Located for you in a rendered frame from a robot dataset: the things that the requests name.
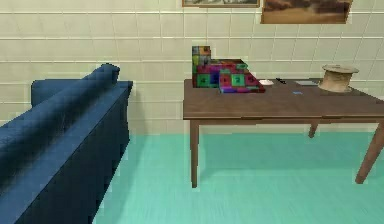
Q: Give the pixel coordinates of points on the multicoloured checked box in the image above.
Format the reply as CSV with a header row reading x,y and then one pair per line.
x,y
226,75

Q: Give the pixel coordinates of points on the brown wooden table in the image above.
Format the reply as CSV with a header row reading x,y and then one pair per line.
x,y
266,103

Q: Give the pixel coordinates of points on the small white dish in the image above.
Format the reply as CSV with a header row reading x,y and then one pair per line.
x,y
266,82

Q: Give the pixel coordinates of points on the small black remote control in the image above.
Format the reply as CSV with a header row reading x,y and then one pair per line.
x,y
280,80

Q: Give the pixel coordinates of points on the small blue card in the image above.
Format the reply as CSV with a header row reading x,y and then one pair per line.
x,y
297,92

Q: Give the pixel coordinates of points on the grey flat book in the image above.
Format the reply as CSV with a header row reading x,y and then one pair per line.
x,y
306,82

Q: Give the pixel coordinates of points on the blue sofa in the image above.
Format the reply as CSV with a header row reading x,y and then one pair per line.
x,y
63,133

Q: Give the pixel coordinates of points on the wood framed wall picture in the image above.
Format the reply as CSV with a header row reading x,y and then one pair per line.
x,y
220,3

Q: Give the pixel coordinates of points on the brown landscape wall picture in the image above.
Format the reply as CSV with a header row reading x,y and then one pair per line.
x,y
305,11

